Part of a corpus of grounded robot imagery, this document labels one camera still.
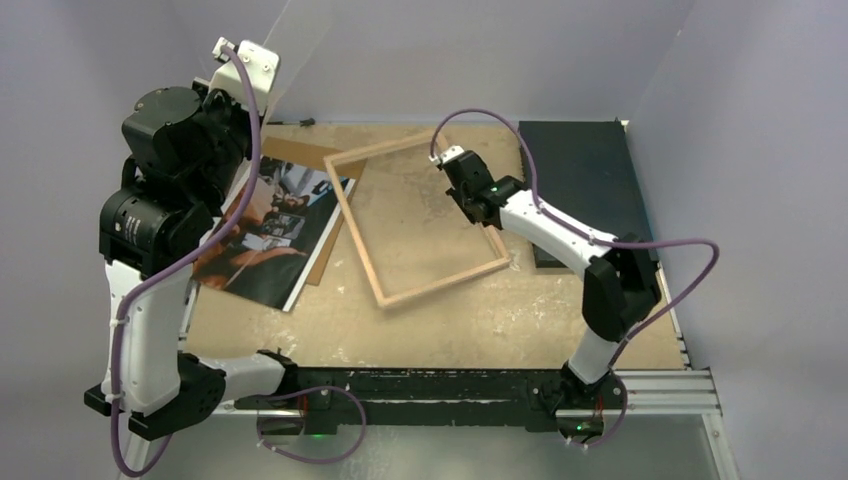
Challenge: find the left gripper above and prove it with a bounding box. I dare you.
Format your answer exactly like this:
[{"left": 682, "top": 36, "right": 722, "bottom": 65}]
[{"left": 191, "top": 71, "right": 267, "bottom": 210}]

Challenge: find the picture frame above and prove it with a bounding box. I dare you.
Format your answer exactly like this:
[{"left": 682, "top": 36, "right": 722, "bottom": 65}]
[{"left": 323, "top": 130, "right": 511, "bottom": 309}]

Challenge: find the brown backing board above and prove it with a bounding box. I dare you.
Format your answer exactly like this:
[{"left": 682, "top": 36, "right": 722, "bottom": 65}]
[{"left": 227, "top": 137, "right": 344, "bottom": 308}]

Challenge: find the printed photo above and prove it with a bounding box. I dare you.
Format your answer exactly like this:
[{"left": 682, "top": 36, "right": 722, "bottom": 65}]
[{"left": 193, "top": 157, "right": 340, "bottom": 312}]

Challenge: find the clear acrylic sheet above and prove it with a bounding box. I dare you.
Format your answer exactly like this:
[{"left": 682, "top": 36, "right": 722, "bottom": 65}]
[{"left": 263, "top": 0, "right": 333, "bottom": 125}]

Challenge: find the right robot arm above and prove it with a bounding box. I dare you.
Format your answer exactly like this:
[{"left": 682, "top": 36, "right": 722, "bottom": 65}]
[{"left": 430, "top": 146, "right": 661, "bottom": 407}]

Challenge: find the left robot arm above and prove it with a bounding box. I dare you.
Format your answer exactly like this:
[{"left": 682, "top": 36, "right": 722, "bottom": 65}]
[{"left": 84, "top": 85, "right": 298, "bottom": 440}]

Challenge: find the black foam mat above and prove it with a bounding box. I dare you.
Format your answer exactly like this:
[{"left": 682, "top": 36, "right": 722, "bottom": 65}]
[{"left": 518, "top": 118, "right": 653, "bottom": 241}]

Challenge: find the black mounting plate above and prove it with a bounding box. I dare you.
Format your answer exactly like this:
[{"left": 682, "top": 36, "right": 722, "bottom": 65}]
[{"left": 235, "top": 366, "right": 625, "bottom": 434}]

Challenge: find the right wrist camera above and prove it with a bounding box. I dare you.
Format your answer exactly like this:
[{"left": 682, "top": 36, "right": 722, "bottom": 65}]
[{"left": 430, "top": 145, "right": 465, "bottom": 169}]

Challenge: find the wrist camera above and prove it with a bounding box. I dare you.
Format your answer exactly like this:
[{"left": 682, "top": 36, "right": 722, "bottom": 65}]
[
  {"left": 430, "top": 145, "right": 465, "bottom": 169},
  {"left": 209, "top": 37, "right": 280, "bottom": 117}
]

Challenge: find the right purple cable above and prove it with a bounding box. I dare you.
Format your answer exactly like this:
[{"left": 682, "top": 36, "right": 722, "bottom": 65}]
[{"left": 429, "top": 108, "right": 721, "bottom": 452}]

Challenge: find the purple cable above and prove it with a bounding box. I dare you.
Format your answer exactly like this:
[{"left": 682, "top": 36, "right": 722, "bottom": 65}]
[
  {"left": 108, "top": 42, "right": 367, "bottom": 478},
  {"left": 429, "top": 108, "right": 721, "bottom": 452}
]

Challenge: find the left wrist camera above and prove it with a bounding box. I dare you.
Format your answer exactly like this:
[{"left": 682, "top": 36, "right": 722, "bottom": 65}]
[{"left": 209, "top": 37, "right": 280, "bottom": 117}]

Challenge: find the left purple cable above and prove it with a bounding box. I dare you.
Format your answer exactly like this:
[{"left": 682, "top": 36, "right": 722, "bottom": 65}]
[{"left": 108, "top": 42, "right": 367, "bottom": 478}]

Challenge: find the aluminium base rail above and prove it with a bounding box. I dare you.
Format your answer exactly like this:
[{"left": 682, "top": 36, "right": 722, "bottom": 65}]
[{"left": 178, "top": 370, "right": 718, "bottom": 420}]

